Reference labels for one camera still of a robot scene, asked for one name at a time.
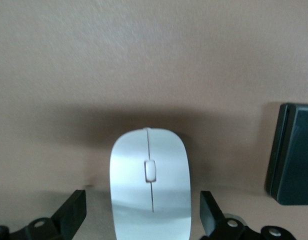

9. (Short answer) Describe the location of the white computer mouse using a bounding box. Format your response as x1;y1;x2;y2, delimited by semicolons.
109;127;192;240

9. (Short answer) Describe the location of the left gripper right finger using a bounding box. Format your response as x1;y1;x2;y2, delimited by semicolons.
200;190;296;240

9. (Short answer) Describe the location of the black phone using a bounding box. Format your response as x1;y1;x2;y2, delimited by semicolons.
265;102;308;206

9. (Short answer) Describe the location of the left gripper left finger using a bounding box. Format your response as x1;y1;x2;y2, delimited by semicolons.
0;189;88;240

